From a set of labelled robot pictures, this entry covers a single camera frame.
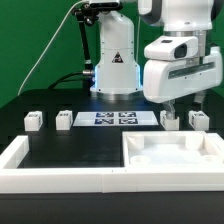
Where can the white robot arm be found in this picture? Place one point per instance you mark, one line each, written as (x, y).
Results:
(117, 72)

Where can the white marker sheet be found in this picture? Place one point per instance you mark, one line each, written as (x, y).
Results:
(117, 118)

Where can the white U-shaped fence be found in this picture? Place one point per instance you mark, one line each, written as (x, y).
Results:
(15, 180)

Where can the white square tabletop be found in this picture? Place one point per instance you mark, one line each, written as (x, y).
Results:
(146, 149)

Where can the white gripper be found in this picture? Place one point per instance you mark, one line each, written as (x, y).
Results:
(174, 70)

